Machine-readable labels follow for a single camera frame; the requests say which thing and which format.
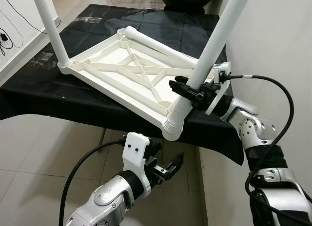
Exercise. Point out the black power adapter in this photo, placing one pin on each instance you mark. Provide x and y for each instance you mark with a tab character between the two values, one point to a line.
4	37

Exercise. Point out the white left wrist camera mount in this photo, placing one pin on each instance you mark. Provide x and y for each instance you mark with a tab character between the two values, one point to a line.
134	153

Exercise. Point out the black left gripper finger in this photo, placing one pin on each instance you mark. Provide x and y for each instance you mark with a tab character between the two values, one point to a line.
173	166
155	147

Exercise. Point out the clear tape patch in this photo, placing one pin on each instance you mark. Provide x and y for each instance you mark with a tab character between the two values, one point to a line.
43	60

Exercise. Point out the white plastic table top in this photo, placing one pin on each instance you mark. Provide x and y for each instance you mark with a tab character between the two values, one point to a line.
112	75

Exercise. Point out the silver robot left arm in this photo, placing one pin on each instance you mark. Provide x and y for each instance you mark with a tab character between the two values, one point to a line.
105	201

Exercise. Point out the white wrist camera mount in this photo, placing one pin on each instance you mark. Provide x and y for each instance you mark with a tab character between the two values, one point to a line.
134	153
222	70

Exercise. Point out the black tablecloth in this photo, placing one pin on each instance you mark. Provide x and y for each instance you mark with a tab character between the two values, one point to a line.
73	102

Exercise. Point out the clear tape strip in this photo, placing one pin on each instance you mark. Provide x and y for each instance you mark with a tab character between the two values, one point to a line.
96	20

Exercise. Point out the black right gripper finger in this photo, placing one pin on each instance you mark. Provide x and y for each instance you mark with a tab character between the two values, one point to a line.
183	88
182	80

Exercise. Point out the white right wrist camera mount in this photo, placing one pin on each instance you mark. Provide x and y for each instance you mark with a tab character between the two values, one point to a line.
222	70

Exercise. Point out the white plastic table leg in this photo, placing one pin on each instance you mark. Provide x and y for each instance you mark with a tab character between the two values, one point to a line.
219	36
52	28
156	45

